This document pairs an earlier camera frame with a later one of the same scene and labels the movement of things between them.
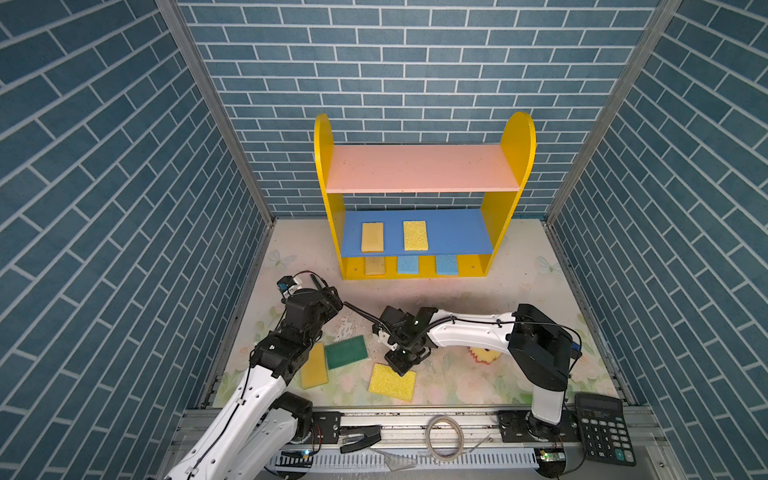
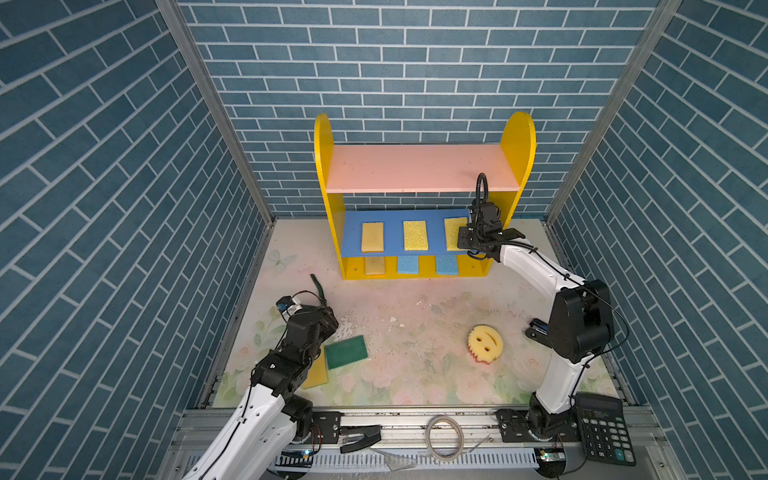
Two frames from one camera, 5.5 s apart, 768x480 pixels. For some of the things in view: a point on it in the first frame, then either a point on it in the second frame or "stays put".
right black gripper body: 402,342 → 469,239
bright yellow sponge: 386,381 → 451,227
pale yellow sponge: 372,239 stays put
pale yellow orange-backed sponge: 375,265 stays put
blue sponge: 407,264 stays put
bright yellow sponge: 415,236 stays put
